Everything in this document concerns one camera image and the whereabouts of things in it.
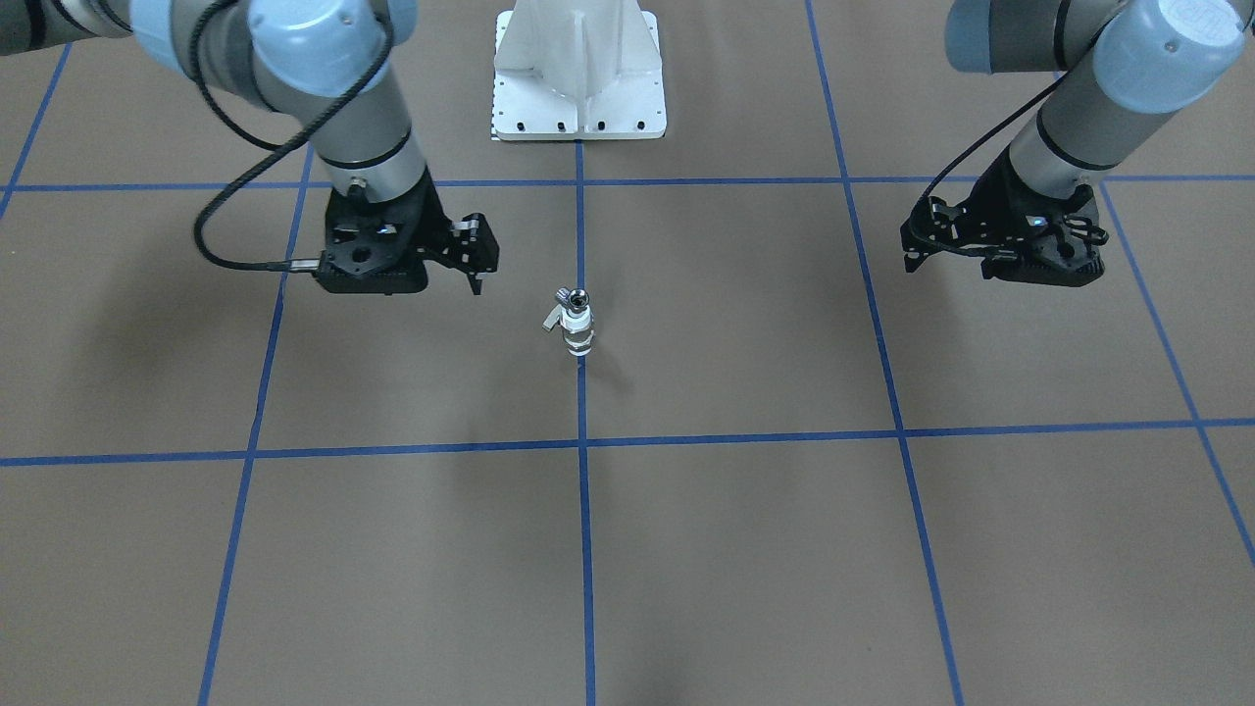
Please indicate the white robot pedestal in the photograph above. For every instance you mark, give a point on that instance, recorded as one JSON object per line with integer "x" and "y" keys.
{"x": 578, "y": 70}

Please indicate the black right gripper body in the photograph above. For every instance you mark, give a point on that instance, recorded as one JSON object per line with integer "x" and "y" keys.
{"x": 992, "y": 193}

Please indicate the chrome pipe fitting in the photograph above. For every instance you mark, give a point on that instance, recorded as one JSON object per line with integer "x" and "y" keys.
{"x": 574, "y": 300}

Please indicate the brown paper table mat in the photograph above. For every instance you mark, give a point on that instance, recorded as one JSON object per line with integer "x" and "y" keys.
{"x": 787, "y": 473}

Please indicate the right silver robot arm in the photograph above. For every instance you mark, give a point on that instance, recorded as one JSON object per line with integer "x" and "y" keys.
{"x": 282, "y": 74}

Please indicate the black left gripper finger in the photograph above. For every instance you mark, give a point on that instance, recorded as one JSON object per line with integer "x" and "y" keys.
{"x": 473, "y": 250}

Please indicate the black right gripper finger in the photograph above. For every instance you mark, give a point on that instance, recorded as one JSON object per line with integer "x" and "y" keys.
{"x": 928, "y": 226}

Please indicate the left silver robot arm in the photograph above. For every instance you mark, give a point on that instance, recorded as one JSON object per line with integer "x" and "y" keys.
{"x": 1126, "y": 68}

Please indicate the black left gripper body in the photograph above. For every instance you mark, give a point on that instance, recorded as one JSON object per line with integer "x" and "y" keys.
{"x": 436, "y": 214}

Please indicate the white and chrome PPR valve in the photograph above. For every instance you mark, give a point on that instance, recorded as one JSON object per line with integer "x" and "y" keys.
{"x": 576, "y": 325}

